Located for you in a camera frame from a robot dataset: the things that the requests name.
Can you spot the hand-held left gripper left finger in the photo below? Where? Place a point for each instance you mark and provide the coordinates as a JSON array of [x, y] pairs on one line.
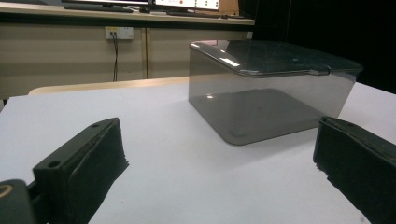
[[77, 174]]

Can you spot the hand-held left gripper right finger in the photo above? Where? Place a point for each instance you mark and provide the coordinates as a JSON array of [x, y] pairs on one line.
[[358, 161]]

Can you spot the smoky transparent plastic box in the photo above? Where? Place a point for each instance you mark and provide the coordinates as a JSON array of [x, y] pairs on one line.
[[264, 105]]

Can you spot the smoky transparent box lid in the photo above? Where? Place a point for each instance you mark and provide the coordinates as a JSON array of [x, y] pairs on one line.
[[274, 57]]

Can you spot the beige office desk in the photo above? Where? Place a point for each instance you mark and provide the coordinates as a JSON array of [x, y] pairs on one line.
[[74, 53]]

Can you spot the black curtain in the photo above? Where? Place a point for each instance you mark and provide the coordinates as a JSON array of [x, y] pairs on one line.
[[323, 37]]

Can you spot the computer monitor with black stand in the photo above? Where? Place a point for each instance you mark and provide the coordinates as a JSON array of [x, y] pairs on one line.
[[102, 3]]

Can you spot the brown cardboard box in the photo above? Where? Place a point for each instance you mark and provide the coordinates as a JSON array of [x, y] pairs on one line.
[[229, 6]]

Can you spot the computer monitor with bright screen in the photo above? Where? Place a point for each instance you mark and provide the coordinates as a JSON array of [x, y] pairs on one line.
[[186, 3]]

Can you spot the white wall power socket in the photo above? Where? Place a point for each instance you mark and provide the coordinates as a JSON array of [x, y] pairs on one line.
[[119, 32]]

